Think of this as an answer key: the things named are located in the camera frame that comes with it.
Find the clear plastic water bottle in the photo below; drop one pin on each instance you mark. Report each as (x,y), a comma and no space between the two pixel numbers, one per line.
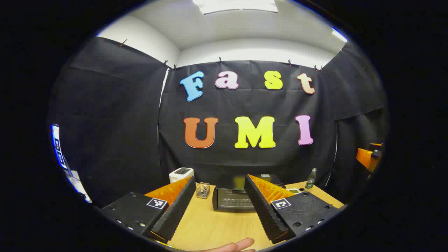
(310,180)

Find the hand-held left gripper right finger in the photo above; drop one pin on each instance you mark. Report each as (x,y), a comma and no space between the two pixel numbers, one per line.
(260,206)

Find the black electric oven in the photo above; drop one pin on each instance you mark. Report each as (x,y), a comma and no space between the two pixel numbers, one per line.
(231,199)

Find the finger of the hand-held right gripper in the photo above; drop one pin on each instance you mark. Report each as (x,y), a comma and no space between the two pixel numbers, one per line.
(365,157)

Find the white divided dish of grains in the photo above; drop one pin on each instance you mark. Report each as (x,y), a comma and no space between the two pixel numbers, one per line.
(294,190)

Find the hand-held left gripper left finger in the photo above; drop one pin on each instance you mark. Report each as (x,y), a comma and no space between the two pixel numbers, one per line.
(176,210)

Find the black backdrop cloth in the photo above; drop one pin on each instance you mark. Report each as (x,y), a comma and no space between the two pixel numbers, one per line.
(245,105)

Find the white panel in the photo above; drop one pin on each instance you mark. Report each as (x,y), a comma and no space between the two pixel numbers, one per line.
(61,154)

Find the ceiling light panel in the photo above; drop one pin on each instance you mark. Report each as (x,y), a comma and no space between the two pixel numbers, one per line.
(238,5)

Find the white toaster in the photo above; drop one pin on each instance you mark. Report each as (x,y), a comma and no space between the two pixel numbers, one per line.
(180,174)

